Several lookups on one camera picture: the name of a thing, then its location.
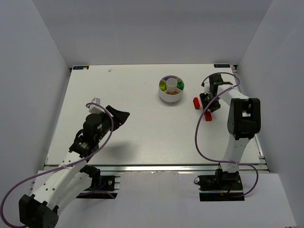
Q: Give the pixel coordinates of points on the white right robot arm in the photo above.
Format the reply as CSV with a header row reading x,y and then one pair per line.
x,y
228,92

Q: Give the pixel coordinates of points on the dark green square lego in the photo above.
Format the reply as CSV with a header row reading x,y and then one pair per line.
x,y
180,84

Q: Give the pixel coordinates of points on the red long lego brick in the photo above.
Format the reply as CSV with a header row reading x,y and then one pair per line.
x,y
196,103

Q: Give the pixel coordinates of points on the blue label sticker left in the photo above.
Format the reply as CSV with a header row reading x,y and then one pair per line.
x,y
80,68

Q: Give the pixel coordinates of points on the aluminium table front rail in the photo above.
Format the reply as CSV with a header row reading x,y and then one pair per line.
x,y
157,168

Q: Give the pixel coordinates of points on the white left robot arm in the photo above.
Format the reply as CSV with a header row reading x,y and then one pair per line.
x,y
42,208

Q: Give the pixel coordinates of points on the purple lego assembly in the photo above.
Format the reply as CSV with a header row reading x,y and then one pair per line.
x,y
167,77

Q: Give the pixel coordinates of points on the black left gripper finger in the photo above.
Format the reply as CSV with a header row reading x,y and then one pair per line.
x,y
113,111
119,120

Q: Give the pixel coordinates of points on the white round divided container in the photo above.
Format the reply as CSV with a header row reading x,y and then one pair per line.
x,y
171,86

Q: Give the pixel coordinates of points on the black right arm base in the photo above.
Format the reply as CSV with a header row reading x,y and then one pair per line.
x,y
220,186

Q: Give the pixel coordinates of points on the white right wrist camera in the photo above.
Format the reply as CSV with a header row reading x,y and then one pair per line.
x,y
206,87

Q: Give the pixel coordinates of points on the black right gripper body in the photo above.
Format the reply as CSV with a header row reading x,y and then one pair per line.
x,y
212,100

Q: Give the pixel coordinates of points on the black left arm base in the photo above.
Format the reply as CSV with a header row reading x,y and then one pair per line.
x,y
103,186

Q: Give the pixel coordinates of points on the lime green sloped lego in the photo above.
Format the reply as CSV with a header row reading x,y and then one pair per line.
x,y
162,85

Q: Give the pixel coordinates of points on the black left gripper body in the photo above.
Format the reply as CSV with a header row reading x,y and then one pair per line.
x,y
110,118

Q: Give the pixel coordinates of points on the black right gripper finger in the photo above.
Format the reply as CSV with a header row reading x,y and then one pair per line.
x,y
204,100
214,106

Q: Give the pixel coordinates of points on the aluminium table rail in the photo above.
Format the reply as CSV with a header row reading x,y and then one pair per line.
x,y
250,123
157,168

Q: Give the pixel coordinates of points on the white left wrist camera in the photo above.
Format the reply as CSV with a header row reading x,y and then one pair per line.
x,y
95,108

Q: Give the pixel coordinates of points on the aluminium table right rail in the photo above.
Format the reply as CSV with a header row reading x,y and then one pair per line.
x,y
250,123

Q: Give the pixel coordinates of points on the red curved lego brick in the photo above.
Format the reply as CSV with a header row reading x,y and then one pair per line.
x,y
208,116

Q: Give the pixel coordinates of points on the blue label sticker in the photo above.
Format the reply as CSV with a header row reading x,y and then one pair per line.
x,y
222,65
80,68

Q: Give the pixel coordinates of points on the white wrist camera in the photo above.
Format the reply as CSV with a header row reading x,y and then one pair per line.
x,y
206,87
95,108

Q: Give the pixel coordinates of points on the blue label sticker right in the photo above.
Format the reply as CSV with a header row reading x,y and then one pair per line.
x,y
222,65

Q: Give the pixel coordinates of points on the dark green sloped lego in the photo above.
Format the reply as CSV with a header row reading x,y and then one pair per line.
x,y
181,87

